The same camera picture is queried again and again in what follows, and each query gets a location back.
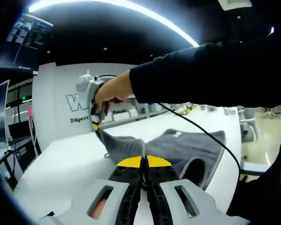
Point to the grey towel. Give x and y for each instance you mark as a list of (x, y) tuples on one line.
[(178, 147)]

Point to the row of white storage boxes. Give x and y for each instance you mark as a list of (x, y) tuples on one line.
[(131, 113)]

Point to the large hanging display screen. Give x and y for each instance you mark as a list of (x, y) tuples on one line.
[(25, 39)]

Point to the grey office chair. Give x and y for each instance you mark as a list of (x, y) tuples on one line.
[(248, 124)]

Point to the long ceiling light strip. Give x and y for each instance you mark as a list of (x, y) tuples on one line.
[(135, 11)]

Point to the ceiling air vent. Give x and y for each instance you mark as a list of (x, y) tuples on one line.
[(235, 4)]

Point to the person's right hand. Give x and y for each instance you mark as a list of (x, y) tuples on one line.
[(117, 89)]

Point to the grey metal shelving unit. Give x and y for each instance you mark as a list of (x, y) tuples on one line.
[(140, 110)]

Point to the pink tag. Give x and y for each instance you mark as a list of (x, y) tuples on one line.
[(30, 111)]

